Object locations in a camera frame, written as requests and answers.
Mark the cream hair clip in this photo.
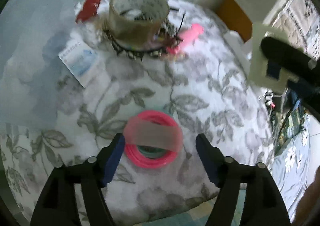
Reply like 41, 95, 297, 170
248, 22, 298, 94

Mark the brown packing tape roll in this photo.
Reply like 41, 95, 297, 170
107, 0, 170, 50

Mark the small blue white box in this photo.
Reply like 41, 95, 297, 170
59, 39, 103, 88

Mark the pink teal wire coil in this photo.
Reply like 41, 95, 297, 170
123, 110, 183, 169

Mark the floral white blanket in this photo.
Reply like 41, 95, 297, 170
1, 0, 273, 225

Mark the pink plastic clip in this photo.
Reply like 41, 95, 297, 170
166, 23, 204, 54

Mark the white power strip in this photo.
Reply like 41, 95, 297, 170
223, 30, 252, 60

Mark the orange wooden bed frame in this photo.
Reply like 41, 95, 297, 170
215, 0, 252, 42

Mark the beige quilted bedspread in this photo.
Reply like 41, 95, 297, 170
272, 0, 319, 61

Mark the clear plastic storage bin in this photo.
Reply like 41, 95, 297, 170
1, 0, 75, 128

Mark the black clover bead necklace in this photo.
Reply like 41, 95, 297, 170
103, 22, 183, 61

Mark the red hair claw clip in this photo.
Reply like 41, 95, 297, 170
75, 0, 101, 23

